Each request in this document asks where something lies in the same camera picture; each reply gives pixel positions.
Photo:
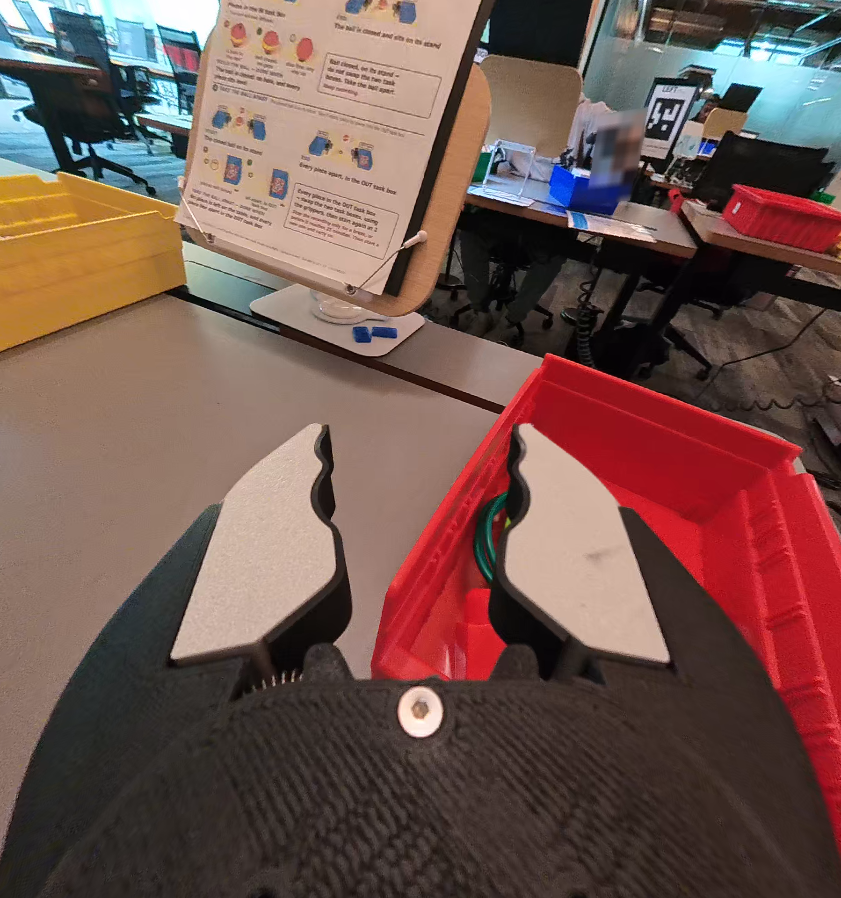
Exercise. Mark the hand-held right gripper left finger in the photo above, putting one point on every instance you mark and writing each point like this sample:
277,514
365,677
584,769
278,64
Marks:
259,561

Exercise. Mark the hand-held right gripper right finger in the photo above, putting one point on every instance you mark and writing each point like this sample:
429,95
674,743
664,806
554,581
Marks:
582,568

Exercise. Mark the red plastic bin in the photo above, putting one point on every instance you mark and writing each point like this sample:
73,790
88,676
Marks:
701,477
786,218

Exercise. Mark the yellow plastic bin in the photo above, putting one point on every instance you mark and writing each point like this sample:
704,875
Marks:
70,281

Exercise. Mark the small blue plastic piece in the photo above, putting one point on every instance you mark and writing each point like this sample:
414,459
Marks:
372,334

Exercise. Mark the white round disc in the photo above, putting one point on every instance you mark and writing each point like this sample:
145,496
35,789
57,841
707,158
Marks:
339,306

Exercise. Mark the wood-edged work table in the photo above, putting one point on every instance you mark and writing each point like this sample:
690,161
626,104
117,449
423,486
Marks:
631,232
757,246

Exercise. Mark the blue plastic bin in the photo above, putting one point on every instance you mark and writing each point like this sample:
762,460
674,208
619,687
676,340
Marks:
582,190

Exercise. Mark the printed instruction sheet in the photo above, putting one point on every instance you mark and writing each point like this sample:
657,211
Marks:
322,126

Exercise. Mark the black white marker sign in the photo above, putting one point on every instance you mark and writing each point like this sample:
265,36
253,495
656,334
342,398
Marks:
669,119

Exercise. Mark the black office chair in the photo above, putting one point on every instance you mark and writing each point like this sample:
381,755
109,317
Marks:
98,84

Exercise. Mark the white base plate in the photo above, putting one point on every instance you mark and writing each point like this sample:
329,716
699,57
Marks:
294,316

